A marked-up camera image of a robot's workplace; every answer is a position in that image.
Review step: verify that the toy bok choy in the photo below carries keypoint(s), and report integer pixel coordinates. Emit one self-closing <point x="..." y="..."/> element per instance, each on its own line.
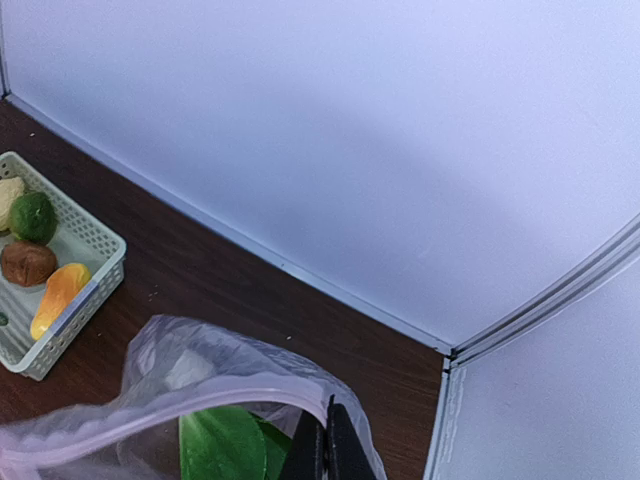
<point x="230" y="443"/>

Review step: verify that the toy potato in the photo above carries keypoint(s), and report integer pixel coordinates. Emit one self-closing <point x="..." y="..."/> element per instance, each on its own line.
<point x="10" y="190"/>

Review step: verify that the right aluminium frame post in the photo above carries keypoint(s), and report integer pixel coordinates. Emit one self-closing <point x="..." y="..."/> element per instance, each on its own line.
<point x="608" y="261"/>

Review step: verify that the clear zip top bag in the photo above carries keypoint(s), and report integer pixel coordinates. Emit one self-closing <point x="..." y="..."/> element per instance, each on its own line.
<point x="176" y="366"/>

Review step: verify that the toy green yellow mango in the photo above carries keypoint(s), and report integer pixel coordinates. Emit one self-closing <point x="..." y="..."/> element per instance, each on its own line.
<point x="32" y="218"/>

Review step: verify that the toy red tomato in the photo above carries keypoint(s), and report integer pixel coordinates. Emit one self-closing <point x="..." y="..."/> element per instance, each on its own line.
<point x="27" y="264"/>

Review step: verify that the left aluminium frame post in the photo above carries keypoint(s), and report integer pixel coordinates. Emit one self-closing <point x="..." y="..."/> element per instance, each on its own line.
<point x="4" y="73"/>

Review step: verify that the green plastic basket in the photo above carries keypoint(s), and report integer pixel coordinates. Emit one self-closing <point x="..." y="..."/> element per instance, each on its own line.
<point x="58" y="266"/>

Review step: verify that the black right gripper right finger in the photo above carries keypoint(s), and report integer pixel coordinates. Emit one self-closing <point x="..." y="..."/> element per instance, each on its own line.
<point x="345" y="454"/>

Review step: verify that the toy orange mango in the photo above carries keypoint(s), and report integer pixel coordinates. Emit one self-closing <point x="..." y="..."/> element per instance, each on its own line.
<point x="61" y="289"/>

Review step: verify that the aluminium frame post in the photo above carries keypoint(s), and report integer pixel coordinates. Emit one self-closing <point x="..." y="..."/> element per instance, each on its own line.
<point x="608" y="261"/>
<point x="4" y="73"/>

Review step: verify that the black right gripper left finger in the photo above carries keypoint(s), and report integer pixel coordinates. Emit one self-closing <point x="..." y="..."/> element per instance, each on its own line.
<point x="306" y="457"/>

